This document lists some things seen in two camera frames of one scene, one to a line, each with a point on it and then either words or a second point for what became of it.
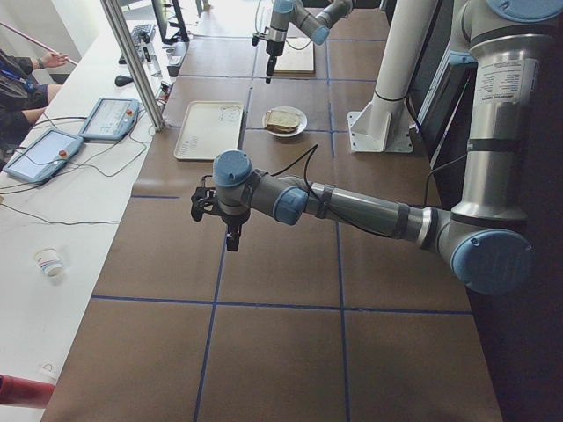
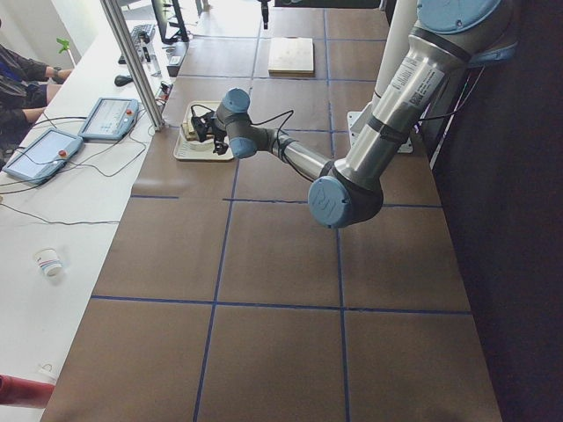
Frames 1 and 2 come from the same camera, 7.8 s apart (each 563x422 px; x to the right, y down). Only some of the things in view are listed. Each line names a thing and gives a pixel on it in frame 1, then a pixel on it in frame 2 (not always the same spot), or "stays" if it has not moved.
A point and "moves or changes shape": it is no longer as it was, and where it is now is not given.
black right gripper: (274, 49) -> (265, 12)
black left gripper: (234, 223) -> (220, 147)
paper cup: (48, 259) stays
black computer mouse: (121, 80) stays
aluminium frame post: (135, 61) stays
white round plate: (303, 121) -> (206, 146)
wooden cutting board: (296, 59) stays
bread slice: (281, 121) moves or changes shape
